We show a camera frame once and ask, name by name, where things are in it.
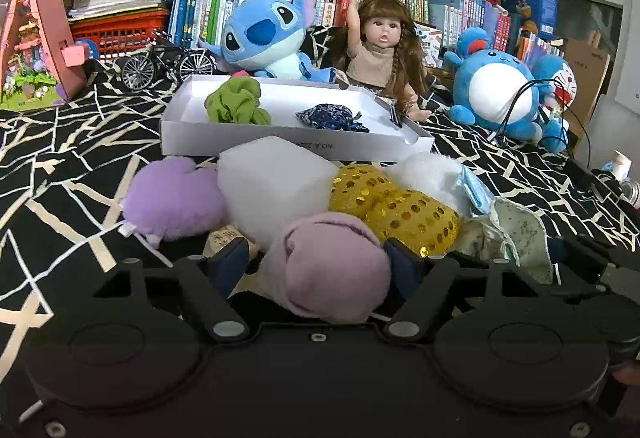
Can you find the black miniature bicycle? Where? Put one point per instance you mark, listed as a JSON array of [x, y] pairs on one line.
[[165, 61]]

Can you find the person's right hand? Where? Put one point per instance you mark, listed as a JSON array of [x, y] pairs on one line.
[[627, 375]]

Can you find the purple plush toy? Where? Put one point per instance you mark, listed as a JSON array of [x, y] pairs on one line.
[[172, 198]]

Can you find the green scrunchie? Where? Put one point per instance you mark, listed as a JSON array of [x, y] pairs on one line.
[[235, 101]]

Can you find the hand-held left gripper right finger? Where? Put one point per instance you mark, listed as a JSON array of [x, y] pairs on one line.
[[402, 265]]

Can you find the white paper cup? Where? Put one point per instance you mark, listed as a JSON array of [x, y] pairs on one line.
[[619, 164]]

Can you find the black patterned blanket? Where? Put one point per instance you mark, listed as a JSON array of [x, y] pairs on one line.
[[75, 168]]

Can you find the white fluffy scrunchie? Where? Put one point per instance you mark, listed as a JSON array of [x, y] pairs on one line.
[[272, 185]]

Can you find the metal can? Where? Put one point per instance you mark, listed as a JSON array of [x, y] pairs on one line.
[[632, 193]]

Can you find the dark blue patterned scrunchie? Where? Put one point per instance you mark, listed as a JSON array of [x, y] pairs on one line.
[[330, 118]]

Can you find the brown cardboard sheet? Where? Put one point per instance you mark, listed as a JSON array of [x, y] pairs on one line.
[[590, 68]]

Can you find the pink model house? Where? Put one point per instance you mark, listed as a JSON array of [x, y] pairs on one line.
[[35, 43]]

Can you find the white cardboard box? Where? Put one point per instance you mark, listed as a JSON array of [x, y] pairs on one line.
[[295, 133]]

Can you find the beige paper tag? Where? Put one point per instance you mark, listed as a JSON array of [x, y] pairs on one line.
[[225, 238]]

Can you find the black hair clip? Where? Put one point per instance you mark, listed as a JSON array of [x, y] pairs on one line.
[[396, 117]]

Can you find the blue round toy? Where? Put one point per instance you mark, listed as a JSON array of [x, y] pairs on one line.
[[87, 47]]

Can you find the brown-haired doll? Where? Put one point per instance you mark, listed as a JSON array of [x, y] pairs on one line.
[[382, 51]]

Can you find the pink cloth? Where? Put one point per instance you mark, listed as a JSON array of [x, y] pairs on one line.
[[325, 268]]

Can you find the blue face mask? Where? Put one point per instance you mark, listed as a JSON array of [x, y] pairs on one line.
[[475, 192]]

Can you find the row of blue-white series books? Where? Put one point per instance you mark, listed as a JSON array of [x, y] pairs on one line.
[[470, 21]]

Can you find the blue round mouse plush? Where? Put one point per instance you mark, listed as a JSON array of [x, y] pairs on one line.
[[492, 88]]

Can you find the blue robot cat plush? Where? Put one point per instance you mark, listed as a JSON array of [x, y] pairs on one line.
[[557, 76]]

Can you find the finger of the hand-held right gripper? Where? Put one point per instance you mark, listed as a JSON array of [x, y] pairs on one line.
[[590, 248]]

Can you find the gold sequin pouch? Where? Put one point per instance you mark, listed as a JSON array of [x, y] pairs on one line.
[[400, 210]]

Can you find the red basket under books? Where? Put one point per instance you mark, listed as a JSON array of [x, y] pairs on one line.
[[120, 32]]

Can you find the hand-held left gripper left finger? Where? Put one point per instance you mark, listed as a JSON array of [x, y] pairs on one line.
[[234, 263]]

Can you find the blue big-eared alien plush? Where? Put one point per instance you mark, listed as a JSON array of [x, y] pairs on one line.
[[265, 36]]

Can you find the pale green floral cloth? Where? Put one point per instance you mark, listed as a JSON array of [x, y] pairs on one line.
[[512, 233]]

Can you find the white fluffy ball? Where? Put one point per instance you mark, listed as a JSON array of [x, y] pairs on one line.
[[425, 173]]

